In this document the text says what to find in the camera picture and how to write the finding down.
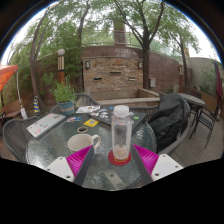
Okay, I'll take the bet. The black jacket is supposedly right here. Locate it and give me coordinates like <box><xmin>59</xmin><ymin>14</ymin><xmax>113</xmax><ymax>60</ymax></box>
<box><xmin>147</xmin><ymin>92</ymin><xmax>192</xmax><ymax>153</ymax></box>

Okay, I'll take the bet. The round dark patio table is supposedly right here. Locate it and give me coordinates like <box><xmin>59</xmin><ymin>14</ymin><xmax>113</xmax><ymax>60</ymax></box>
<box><xmin>177</xmin><ymin>92</ymin><xmax>207</xmax><ymax>138</ymax></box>

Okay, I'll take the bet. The white sticker sheet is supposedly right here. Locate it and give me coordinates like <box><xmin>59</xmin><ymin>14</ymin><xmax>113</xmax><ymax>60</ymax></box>
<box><xmin>75</xmin><ymin>104</ymin><xmax>101</xmax><ymax>115</ymax></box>

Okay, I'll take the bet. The cream ceramic mug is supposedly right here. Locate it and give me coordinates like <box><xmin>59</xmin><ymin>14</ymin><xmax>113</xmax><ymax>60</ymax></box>
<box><xmin>67</xmin><ymin>133</ymin><xmax>102</xmax><ymax>156</ymax></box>

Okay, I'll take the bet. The clear plastic bottle white cap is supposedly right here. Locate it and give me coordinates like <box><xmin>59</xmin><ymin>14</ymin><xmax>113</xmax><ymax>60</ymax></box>
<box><xmin>110</xmin><ymin>104</ymin><xmax>134</xmax><ymax>162</ymax></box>

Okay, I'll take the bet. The blue yellow striped cone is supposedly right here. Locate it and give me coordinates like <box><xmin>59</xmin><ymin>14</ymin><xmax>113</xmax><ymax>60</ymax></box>
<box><xmin>32</xmin><ymin>95</ymin><xmax>42</xmax><ymax>114</ymax></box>

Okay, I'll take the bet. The green leafy tree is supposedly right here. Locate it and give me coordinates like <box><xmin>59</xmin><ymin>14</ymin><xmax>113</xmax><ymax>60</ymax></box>
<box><xmin>109</xmin><ymin>0</ymin><xmax>201</xmax><ymax>91</ymax></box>
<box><xmin>6</xmin><ymin>0</ymin><xmax>84</xmax><ymax>113</ymax></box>

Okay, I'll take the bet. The dark laptop with stickers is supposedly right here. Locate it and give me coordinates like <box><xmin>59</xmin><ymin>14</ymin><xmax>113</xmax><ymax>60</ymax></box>
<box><xmin>87</xmin><ymin>106</ymin><xmax>148</xmax><ymax>127</ymax></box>

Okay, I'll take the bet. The flat round red coaster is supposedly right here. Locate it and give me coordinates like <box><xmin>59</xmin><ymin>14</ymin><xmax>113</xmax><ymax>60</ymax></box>
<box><xmin>107</xmin><ymin>149</ymin><xmax>133</xmax><ymax>167</ymax></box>

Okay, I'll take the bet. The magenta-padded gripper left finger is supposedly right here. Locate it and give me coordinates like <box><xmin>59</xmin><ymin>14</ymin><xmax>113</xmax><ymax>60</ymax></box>
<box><xmin>44</xmin><ymin>144</ymin><xmax>96</xmax><ymax>187</ymax></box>

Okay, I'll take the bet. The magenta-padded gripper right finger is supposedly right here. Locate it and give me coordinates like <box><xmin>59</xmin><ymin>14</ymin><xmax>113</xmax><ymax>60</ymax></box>
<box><xmin>129</xmin><ymin>143</ymin><xmax>185</xmax><ymax>187</ymax></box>

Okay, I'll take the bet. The closed red umbrella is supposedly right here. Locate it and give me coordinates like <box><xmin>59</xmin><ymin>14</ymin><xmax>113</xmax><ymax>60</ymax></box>
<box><xmin>213</xmin><ymin>61</ymin><xmax>224</xmax><ymax>105</ymax></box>

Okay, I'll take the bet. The tape roll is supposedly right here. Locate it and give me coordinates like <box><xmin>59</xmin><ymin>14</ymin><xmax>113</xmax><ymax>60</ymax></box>
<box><xmin>76</xmin><ymin>125</ymin><xmax>90</xmax><ymax>135</ymax></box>

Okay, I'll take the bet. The black metal chair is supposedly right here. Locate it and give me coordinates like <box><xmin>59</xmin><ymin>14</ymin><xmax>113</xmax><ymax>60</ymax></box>
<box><xmin>189</xmin><ymin>102</ymin><xmax>223</xmax><ymax>150</ymax></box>

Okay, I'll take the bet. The orange patio umbrella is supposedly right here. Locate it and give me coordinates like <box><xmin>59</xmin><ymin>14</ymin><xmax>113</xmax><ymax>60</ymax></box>
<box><xmin>0</xmin><ymin>63</ymin><xmax>30</xmax><ymax>121</ymax></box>

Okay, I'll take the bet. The yellow square card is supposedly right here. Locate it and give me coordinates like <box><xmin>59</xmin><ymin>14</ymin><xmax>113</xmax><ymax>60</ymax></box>
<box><xmin>82</xmin><ymin>118</ymin><xmax>100</xmax><ymax>128</ymax></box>

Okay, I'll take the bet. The green potted plant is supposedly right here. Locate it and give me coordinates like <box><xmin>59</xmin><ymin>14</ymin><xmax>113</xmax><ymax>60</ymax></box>
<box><xmin>49</xmin><ymin>79</ymin><xmax>80</xmax><ymax>117</ymax></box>

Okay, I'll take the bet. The silver laptop with stickers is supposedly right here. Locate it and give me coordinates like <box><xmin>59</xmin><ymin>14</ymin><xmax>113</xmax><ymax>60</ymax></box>
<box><xmin>25</xmin><ymin>112</ymin><xmax>67</xmax><ymax>140</ymax></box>

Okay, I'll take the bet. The grey wall utility box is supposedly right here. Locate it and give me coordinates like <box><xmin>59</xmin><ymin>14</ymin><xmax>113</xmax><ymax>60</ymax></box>
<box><xmin>148</xmin><ymin>77</ymin><xmax>157</xmax><ymax>89</ymax></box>

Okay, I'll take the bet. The striped lamp post globe light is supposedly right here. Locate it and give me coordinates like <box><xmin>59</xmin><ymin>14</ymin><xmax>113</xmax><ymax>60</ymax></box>
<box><xmin>56</xmin><ymin>48</ymin><xmax>67</xmax><ymax>86</ymax></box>
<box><xmin>178</xmin><ymin>61</ymin><xmax>185</xmax><ymax>94</ymax></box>

